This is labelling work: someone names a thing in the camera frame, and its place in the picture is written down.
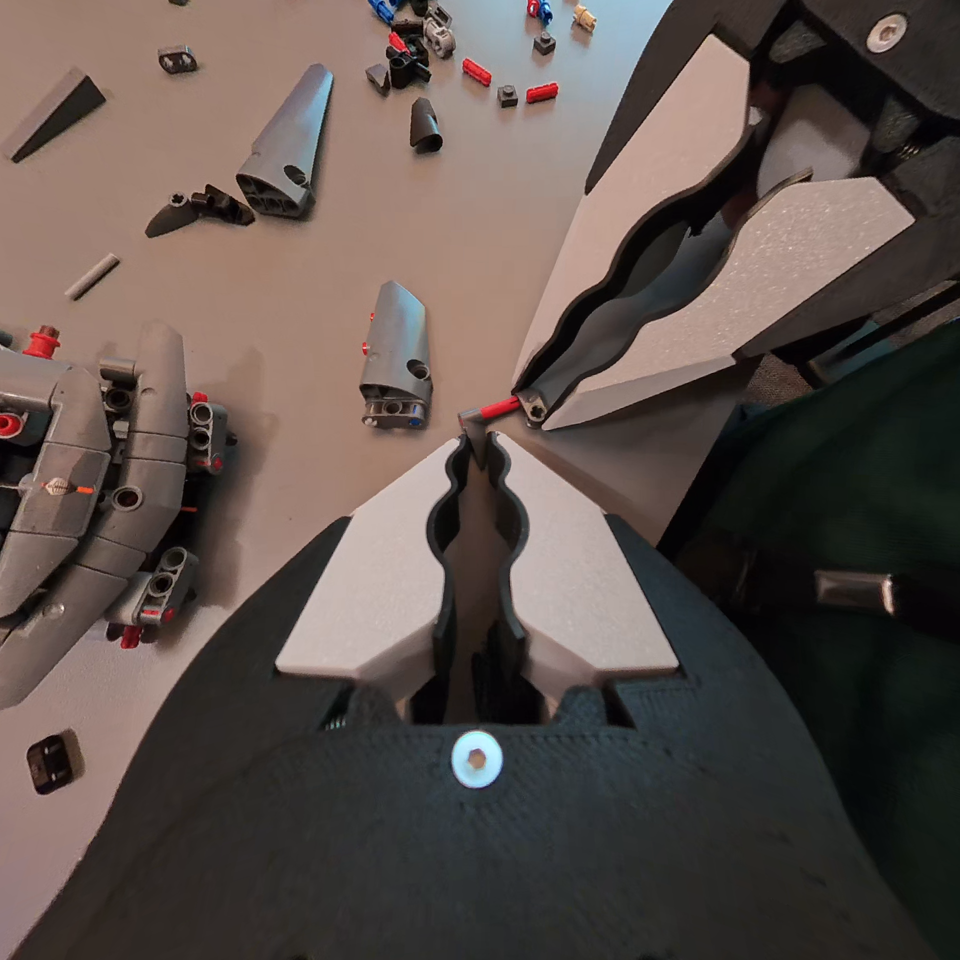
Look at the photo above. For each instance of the dark grey lego stud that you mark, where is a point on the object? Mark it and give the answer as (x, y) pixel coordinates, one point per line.
(508, 96)
(545, 45)

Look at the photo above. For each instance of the tan lego pin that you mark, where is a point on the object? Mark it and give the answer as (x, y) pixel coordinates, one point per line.
(585, 18)

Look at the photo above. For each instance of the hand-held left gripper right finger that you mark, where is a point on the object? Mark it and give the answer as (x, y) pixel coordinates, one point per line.
(592, 585)

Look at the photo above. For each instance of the person's green shirt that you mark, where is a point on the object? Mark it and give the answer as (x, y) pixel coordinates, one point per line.
(862, 750)

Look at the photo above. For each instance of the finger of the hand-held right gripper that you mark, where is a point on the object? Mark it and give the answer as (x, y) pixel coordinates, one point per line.
(645, 165)
(787, 255)

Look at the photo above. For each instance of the dark lego wedge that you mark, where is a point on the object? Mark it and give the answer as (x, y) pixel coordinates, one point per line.
(60, 112)

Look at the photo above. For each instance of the small black lego slope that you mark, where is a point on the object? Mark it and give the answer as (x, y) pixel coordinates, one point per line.
(379, 79)

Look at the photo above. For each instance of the large grey lego panel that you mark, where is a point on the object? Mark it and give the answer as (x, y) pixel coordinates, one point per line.
(289, 135)

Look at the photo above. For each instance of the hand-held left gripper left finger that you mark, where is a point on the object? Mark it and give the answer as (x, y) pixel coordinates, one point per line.
(375, 585)

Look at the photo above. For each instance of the red lego axle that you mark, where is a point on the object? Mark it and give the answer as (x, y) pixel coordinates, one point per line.
(499, 409)

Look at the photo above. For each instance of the black square lego piece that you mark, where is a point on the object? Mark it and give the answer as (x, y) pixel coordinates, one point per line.
(54, 761)

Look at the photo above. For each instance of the grey lego slope piece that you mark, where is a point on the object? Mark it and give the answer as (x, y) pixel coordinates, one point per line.
(472, 420)

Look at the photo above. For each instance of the red lego pin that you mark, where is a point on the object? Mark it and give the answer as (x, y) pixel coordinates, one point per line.
(477, 72)
(541, 92)

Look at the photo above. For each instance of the grey lego axle rod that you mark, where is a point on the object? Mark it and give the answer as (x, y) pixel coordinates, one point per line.
(91, 276)

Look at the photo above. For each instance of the grey lego vehicle model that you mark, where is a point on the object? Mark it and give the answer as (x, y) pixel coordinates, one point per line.
(142, 465)

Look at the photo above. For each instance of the dark grey lego connector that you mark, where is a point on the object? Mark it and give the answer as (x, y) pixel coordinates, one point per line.
(536, 409)

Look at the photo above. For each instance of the dark lego plate with holes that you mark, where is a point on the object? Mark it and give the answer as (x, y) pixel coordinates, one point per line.
(178, 60)

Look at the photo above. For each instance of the small grey lego panel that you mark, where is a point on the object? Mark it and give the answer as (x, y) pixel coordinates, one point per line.
(394, 337)

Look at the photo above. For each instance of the cluster of small lego pieces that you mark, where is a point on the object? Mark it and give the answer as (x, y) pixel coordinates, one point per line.
(409, 60)

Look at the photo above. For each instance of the black lego blade piece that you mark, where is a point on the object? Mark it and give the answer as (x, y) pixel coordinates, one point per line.
(217, 208)

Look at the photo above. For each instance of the black curved lego piece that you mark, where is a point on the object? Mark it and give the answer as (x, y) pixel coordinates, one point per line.
(426, 124)

